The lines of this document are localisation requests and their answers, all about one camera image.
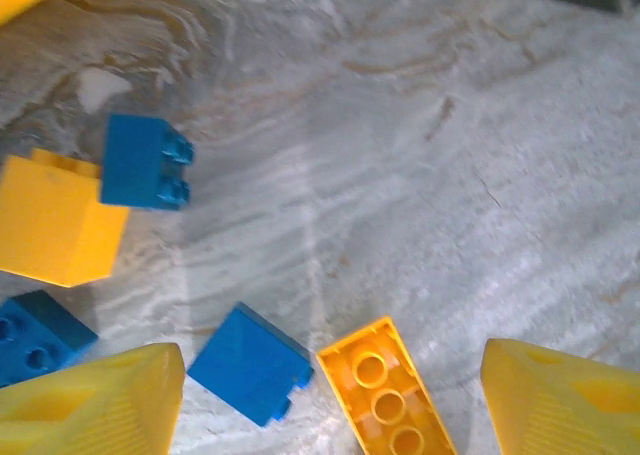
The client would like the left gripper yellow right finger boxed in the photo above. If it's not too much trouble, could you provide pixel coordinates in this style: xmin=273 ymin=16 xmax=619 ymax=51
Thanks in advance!
xmin=479 ymin=337 xmax=640 ymax=455

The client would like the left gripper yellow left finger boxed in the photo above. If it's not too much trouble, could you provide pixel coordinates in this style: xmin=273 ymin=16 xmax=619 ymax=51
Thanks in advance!
xmin=0 ymin=342 xmax=187 ymax=455

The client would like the blue square lego brick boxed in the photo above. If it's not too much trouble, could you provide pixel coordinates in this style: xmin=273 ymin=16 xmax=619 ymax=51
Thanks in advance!
xmin=185 ymin=301 xmax=316 ymax=429
xmin=99 ymin=113 xmax=196 ymax=212
xmin=0 ymin=290 xmax=100 ymax=389

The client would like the yellow long lego brick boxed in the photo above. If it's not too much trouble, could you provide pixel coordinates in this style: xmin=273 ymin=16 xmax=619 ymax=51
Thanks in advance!
xmin=315 ymin=315 xmax=459 ymax=455

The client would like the yellow square lego brick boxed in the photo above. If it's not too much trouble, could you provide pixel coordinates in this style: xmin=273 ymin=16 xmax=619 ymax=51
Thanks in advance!
xmin=0 ymin=146 xmax=132 ymax=289

